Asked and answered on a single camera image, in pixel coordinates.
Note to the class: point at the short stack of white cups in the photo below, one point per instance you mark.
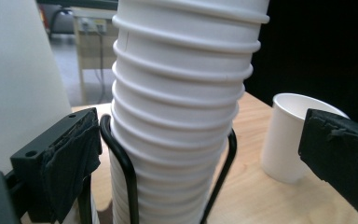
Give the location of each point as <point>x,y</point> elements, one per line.
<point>15,77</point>

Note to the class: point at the tall stack of white cups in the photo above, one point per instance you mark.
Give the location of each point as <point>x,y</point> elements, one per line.
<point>180,93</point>

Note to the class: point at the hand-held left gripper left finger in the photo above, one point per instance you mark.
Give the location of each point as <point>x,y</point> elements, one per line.
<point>62,155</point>

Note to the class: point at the single white paper cup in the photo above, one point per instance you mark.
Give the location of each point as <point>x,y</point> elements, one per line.
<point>282,143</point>

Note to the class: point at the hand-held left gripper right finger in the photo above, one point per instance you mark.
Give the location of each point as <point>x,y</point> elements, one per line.
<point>341,152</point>

